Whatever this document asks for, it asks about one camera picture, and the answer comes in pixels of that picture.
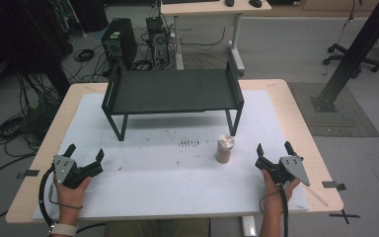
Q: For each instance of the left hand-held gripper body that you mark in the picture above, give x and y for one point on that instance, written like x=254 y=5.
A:
x=66 y=171

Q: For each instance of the black metal shelf rack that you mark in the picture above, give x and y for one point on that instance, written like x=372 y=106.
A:
x=174 y=90

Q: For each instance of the black metal pillar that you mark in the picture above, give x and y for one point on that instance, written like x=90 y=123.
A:
x=358 y=46

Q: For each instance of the black keyboard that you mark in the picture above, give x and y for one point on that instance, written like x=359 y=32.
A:
x=190 y=1

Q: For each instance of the small open computer tower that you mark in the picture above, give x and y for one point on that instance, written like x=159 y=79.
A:
x=158 y=39

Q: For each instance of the grey floor mat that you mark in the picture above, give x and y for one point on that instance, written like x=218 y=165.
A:
x=342 y=121

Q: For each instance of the white-legged wooden desk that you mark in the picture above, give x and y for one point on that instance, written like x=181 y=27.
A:
x=210 y=8

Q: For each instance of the white table mat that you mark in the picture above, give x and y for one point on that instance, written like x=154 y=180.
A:
x=177 y=184

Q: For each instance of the black tape strip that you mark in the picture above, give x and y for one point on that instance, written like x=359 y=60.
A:
x=333 y=185
x=29 y=173

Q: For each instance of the beige jar with silver lid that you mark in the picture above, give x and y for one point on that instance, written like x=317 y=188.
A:
x=224 y=149

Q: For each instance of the white table leg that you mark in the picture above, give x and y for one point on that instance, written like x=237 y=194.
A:
x=249 y=227

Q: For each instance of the person's olive trousers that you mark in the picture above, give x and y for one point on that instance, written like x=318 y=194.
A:
x=158 y=227

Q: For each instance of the large black computer tower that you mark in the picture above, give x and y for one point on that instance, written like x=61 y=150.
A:
x=120 y=41

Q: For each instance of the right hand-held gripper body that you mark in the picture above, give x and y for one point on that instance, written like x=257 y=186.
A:
x=286 y=169

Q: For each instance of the black office chair base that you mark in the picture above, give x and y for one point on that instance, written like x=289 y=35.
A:
x=348 y=56

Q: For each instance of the black tape cross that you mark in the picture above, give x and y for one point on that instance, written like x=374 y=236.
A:
x=343 y=216

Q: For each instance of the black computer mouse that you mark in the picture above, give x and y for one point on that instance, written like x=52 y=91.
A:
x=229 y=2
x=255 y=3

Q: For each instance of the person's left hand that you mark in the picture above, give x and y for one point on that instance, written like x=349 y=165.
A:
x=70 y=196

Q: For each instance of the light wooden table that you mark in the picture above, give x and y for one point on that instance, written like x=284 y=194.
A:
x=312 y=138

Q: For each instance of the person's right hand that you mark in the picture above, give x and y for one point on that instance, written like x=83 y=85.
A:
x=274 y=194

